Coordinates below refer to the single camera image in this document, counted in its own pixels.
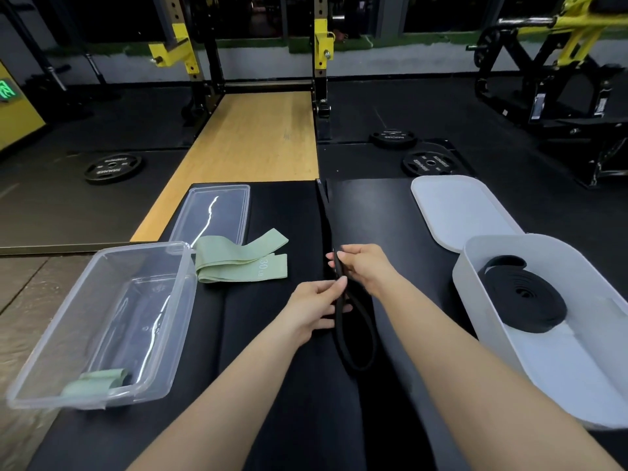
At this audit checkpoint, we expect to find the person's left hand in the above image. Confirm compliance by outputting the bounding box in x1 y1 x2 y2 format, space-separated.
281 277 355 347

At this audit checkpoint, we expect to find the person's right hand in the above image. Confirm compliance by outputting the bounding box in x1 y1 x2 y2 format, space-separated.
326 243 404 304

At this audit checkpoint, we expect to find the thin black resistance band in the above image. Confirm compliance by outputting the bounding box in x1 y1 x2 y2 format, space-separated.
316 179 378 373

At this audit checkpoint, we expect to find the light green resistance band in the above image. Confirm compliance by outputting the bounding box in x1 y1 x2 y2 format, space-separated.
196 253 289 285
194 228 291 269
60 368 131 400

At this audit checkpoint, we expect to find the wide black resistance band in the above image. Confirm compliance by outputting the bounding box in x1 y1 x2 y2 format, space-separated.
478 254 569 335

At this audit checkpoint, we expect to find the clear plastic container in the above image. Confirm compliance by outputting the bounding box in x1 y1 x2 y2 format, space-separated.
6 241 199 411

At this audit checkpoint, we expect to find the white plastic bin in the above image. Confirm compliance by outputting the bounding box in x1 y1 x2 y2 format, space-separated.
451 234 628 432

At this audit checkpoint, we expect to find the person's left forearm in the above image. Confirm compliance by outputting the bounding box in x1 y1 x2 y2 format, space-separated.
127 323 316 471

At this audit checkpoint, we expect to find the person's right forearm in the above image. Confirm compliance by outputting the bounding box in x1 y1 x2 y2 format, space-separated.
376 283 623 471

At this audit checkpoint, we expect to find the black plyo platform red side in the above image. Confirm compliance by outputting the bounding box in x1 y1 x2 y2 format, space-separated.
27 179 628 471

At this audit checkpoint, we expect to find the white plastic lid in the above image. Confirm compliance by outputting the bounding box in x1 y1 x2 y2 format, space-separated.
410 175 525 254

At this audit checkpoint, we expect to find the black weight plate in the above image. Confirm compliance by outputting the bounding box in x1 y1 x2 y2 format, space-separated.
82 152 145 186
400 150 459 179
368 130 419 150

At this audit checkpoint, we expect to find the clear plastic lid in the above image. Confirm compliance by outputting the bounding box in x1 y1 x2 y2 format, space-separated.
168 184 252 249

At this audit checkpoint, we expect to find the wooden lifting platform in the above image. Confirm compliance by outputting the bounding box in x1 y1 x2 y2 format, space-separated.
131 91 321 243

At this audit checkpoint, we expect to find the yellow black squat rack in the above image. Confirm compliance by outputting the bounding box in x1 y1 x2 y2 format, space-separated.
147 0 340 143

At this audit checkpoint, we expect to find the yellow black exercise machine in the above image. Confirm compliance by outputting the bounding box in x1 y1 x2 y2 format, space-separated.
465 0 628 190

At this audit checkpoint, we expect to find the black upright bar holder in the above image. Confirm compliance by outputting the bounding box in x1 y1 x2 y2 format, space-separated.
84 53 122 101

